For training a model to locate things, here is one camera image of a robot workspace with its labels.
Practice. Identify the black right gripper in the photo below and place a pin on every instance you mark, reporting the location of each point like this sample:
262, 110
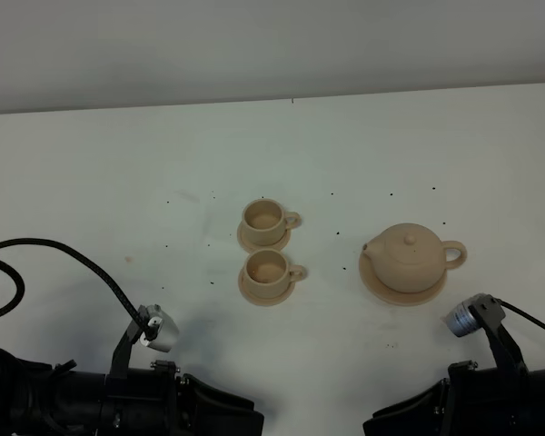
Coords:
466, 402

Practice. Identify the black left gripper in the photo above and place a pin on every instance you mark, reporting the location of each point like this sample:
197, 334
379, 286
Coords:
160, 401

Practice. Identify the tan ceramic teapot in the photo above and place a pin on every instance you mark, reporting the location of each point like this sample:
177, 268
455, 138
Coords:
411, 258

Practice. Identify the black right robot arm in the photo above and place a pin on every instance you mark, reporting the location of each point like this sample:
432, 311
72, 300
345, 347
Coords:
535, 403

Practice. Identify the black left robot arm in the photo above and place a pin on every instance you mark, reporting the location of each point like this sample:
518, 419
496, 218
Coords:
41, 399

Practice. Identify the large tan teapot saucer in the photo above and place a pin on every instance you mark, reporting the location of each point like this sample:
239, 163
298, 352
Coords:
388, 295

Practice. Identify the near small tan saucer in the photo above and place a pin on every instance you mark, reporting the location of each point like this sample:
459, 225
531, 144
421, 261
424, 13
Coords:
265, 300

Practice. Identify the small tan saucer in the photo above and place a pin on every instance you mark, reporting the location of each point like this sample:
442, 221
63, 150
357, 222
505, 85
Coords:
265, 300
254, 246

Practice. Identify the near tan teacup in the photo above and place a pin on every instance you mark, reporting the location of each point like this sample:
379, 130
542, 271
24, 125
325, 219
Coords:
273, 260

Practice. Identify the tan teacup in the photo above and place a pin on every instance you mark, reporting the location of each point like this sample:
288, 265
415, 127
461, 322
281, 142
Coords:
273, 260
265, 222

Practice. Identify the far small tan saucer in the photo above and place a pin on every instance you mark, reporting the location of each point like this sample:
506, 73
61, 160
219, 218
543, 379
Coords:
254, 246

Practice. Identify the far tan teacup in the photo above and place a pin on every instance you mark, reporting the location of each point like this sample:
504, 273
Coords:
265, 222

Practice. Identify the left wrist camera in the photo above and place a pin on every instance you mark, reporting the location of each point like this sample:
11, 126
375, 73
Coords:
164, 330

